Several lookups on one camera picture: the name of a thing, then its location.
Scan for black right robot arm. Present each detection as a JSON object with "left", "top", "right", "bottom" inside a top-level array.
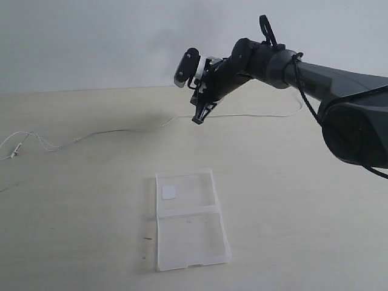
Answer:
[{"left": 191, "top": 38, "right": 387, "bottom": 169}]

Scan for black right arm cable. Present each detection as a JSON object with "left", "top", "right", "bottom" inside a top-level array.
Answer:
[{"left": 259, "top": 14, "right": 388, "bottom": 179}]

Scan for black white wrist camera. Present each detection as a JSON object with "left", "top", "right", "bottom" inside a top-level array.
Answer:
[{"left": 173, "top": 47, "right": 210, "bottom": 90}]

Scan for white square sticker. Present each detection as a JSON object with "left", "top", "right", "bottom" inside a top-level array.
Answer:
[{"left": 162, "top": 186, "right": 176, "bottom": 200}]

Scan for clear plastic storage case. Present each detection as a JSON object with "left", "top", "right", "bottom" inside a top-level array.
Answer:
[{"left": 155, "top": 169, "right": 232, "bottom": 272}]

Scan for white wired earphones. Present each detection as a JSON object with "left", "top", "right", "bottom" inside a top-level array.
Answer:
[{"left": 0, "top": 97, "right": 304, "bottom": 162}]

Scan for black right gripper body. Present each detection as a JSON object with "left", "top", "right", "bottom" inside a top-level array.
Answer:
[{"left": 190, "top": 56, "right": 250, "bottom": 105}]

